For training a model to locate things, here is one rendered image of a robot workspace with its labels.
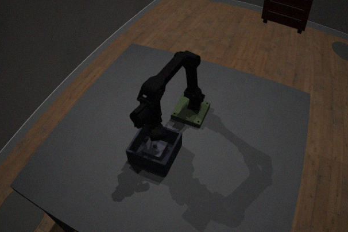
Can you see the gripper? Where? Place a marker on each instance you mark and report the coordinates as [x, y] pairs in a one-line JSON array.
[[156, 130]]

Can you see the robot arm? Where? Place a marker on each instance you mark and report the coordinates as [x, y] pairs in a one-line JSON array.
[[154, 88]]

